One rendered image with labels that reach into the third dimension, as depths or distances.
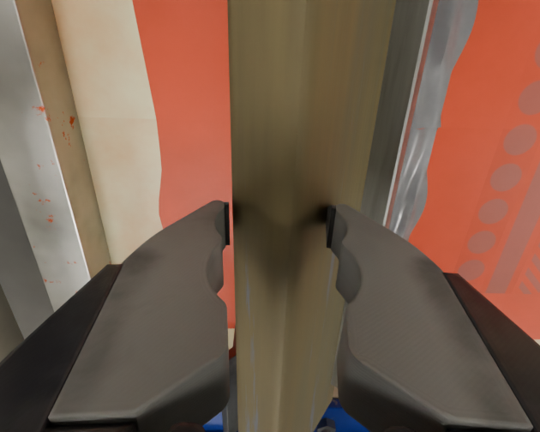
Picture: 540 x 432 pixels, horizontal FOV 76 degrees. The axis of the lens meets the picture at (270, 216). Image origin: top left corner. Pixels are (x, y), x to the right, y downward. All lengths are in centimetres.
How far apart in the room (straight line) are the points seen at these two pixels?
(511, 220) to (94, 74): 33
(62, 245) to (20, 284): 161
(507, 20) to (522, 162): 10
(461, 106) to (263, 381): 22
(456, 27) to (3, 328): 39
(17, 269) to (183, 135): 163
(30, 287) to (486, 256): 178
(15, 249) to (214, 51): 161
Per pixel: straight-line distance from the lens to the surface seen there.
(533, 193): 34
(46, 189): 28
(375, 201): 17
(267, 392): 18
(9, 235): 176
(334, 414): 38
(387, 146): 16
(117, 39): 27
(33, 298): 193
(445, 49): 26
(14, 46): 25
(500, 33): 29
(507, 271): 37
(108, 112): 28
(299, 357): 17
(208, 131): 26
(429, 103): 27
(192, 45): 25
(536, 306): 42
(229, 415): 33
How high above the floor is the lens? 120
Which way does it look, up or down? 62 degrees down
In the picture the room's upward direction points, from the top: 180 degrees clockwise
